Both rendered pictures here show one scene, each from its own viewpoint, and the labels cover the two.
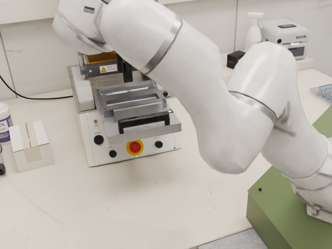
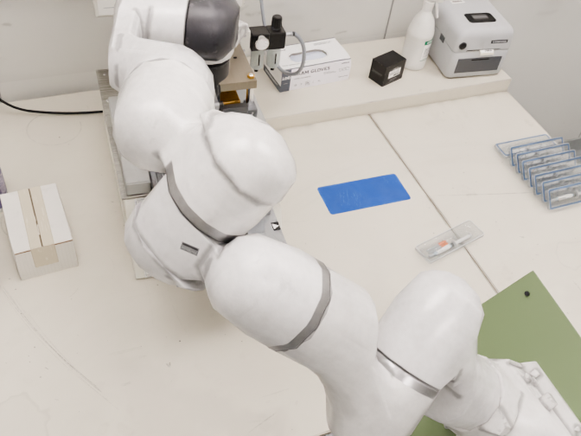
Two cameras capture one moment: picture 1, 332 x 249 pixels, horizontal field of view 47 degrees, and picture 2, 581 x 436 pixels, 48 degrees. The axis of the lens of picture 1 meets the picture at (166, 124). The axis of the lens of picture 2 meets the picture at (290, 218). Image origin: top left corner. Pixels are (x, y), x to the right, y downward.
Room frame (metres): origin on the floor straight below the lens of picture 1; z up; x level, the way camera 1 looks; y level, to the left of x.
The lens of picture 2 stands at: (0.19, 0.08, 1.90)
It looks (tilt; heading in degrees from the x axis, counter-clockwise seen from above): 47 degrees down; 352
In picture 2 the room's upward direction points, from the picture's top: 9 degrees clockwise
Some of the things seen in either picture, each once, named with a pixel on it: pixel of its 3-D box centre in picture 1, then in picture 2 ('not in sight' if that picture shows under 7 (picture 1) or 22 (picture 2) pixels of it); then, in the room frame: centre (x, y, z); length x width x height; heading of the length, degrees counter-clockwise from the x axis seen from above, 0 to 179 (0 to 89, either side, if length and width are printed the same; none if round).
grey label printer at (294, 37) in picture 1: (280, 39); (464, 34); (1.97, -0.63, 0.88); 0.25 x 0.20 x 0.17; 14
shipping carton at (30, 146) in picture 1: (30, 145); (39, 230); (1.15, 0.49, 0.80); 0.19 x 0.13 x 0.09; 20
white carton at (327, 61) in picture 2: not in sight; (307, 64); (1.82, -0.13, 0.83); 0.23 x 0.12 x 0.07; 113
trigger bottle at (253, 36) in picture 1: (254, 36); (422, 28); (1.92, -0.48, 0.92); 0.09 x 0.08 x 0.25; 68
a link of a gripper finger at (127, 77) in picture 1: (127, 71); not in sight; (1.13, 0.12, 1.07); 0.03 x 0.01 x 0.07; 107
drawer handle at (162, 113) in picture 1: (144, 122); not in sight; (0.94, 0.06, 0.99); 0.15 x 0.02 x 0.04; 106
